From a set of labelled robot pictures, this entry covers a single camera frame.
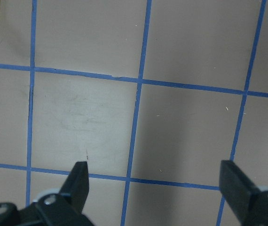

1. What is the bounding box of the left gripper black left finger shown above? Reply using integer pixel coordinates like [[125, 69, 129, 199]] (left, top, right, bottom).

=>
[[0, 161, 93, 226]]

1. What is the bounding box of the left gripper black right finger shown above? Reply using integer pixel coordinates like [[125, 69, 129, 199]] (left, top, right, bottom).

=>
[[220, 160, 268, 226]]

